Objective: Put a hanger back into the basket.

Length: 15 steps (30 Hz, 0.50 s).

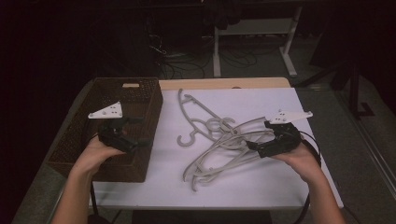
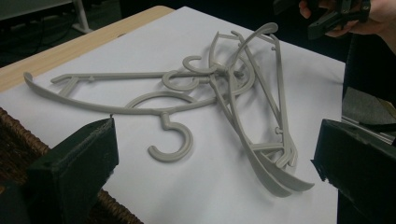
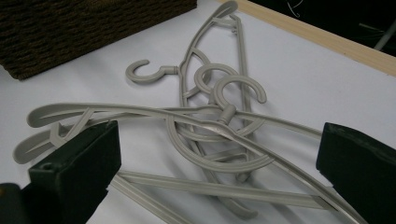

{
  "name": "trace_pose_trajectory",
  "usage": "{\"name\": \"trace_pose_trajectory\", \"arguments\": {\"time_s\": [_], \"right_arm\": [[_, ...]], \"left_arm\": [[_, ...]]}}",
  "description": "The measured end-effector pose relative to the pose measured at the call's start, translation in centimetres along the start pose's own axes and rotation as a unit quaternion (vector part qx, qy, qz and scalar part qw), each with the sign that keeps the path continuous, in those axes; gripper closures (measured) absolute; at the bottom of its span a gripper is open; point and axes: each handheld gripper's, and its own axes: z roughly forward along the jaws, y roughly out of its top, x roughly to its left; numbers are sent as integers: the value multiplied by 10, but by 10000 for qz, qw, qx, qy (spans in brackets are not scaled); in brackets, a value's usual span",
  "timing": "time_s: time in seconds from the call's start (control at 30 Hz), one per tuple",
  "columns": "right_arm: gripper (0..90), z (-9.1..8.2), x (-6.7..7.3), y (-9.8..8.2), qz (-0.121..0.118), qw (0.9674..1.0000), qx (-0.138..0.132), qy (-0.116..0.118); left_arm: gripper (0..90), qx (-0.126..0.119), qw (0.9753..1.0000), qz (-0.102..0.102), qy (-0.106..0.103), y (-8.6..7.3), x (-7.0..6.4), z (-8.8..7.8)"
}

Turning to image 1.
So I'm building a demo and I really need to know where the person's left hand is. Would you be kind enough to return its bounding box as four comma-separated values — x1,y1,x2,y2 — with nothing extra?
69,136,125,181

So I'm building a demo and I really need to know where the black metal stand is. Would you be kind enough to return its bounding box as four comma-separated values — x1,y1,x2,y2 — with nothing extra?
295,59,376,120

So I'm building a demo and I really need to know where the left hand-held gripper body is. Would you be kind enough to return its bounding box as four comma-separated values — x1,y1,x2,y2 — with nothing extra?
88,101,139,153

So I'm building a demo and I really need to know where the white desk frame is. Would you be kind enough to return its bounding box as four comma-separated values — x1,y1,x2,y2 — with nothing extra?
212,6,304,78

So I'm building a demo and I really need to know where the person's right hand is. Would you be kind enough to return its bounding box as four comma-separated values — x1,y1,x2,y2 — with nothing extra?
270,143,325,185

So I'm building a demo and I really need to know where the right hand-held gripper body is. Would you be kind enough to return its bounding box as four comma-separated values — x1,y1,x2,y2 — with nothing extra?
260,109,314,158

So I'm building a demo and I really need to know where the tangle of black floor cables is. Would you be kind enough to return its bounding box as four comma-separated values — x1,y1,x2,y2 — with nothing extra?
146,31,281,80

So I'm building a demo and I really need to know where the brown wicker basket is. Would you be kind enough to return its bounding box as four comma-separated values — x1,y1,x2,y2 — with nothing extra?
46,77,163,184

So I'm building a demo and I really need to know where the grey plastic clothes hanger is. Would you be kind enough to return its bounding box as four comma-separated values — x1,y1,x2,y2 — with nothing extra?
190,116,276,192
194,117,276,188
177,88,250,147
182,116,276,183

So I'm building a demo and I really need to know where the white table mat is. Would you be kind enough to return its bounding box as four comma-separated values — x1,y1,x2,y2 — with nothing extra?
90,87,345,209

